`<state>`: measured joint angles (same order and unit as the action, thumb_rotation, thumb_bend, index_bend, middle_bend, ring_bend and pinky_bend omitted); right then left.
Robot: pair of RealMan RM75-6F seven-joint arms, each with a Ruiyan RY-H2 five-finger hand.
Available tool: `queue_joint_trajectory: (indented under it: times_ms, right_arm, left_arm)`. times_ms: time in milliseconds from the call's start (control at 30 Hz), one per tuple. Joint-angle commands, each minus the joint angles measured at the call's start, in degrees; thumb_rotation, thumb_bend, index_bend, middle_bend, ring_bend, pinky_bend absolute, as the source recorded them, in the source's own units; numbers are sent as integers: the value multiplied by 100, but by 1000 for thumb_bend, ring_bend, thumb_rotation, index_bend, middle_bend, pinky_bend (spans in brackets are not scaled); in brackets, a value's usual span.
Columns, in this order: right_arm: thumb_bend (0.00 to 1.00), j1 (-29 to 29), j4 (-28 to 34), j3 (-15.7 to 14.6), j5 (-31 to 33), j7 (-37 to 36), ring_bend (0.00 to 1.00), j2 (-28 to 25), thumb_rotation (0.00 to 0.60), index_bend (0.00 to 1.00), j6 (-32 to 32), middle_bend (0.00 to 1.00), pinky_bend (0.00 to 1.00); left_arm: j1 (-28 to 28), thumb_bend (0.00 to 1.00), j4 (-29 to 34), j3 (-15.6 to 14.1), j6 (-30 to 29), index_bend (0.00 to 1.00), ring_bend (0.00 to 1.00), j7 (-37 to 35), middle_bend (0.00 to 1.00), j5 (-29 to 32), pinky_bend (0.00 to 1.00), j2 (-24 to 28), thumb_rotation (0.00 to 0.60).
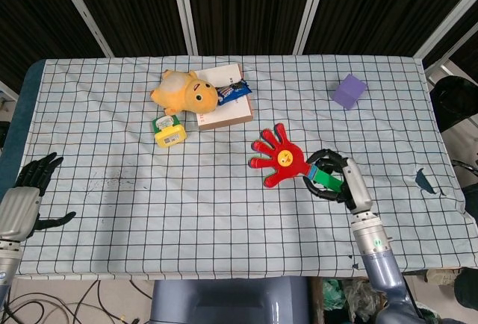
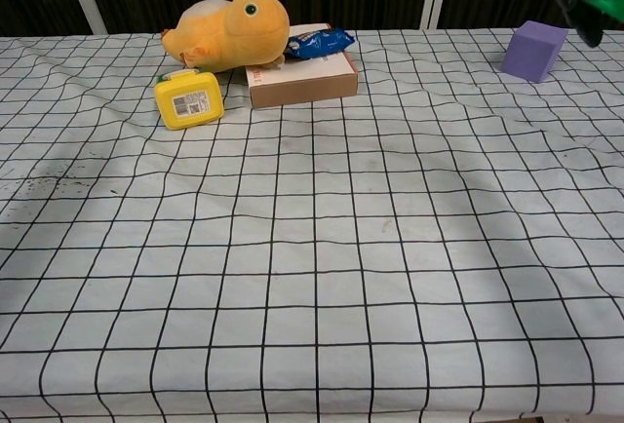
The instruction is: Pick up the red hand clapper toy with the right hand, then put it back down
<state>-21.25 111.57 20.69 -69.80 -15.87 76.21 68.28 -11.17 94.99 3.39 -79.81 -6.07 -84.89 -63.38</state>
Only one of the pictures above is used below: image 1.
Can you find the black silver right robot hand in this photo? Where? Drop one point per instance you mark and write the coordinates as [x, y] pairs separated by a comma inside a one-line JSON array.
[[356, 186]]

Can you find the yellow plastic box with label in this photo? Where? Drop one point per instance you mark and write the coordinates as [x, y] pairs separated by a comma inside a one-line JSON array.
[[170, 135]]

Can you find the black chair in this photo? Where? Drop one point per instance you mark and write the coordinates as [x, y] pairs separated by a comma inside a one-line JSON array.
[[453, 102]]

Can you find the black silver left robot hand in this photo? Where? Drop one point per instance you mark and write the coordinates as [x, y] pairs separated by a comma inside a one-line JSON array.
[[18, 208]]

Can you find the blue snack packet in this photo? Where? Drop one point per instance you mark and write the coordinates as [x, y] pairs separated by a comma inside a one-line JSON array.
[[232, 92]]

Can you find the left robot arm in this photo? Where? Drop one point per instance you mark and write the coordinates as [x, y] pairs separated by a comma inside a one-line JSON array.
[[7, 264]]

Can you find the purple foam cube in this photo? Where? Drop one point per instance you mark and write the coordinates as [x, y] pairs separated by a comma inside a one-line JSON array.
[[349, 90]]

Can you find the green plastic bag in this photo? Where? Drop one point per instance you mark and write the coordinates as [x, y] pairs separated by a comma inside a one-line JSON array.
[[334, 296]]

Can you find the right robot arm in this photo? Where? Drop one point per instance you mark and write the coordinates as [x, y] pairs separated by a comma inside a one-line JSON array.
[[379, 260]]

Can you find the white metal frame post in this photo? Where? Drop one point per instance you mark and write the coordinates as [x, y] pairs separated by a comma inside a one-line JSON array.
[[82, 10], [185, 10], [444, 21], [310, 10]]

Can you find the yellow plush duck toy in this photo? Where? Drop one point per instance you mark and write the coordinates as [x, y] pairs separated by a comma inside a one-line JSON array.
[[186, 94]]

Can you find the white flat cardboard box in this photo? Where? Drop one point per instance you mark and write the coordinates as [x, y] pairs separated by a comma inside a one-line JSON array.
[[231, 113]]

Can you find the blue-grey robot torso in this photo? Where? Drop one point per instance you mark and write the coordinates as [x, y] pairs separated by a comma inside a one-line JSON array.
[[224, 301]]

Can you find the white black checkered tablecloth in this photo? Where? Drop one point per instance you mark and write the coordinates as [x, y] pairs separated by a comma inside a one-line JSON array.
[[186, 208]]

